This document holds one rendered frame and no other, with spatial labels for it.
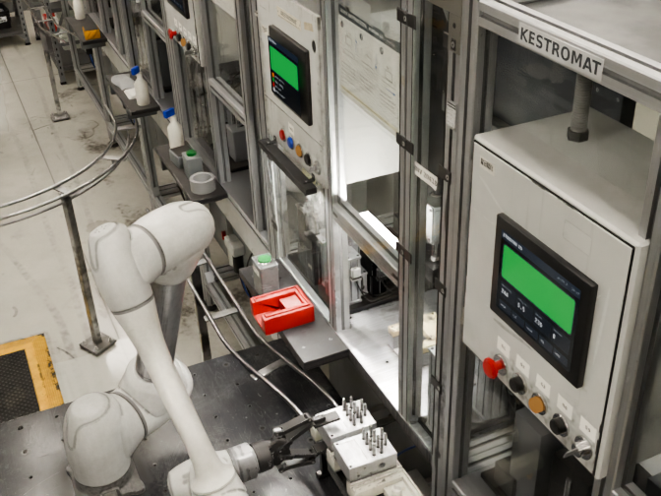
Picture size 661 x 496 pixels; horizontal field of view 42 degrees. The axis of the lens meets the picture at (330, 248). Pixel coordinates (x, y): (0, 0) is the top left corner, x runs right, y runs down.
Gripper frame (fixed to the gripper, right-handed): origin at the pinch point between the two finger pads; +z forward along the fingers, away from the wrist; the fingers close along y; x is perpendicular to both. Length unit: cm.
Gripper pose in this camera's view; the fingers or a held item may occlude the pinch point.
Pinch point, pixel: (329, 431)
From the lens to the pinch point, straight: 222.4
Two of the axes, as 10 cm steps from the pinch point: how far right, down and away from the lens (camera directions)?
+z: 9.1, -2.6, 3.3
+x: -4.2, -4.6, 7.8
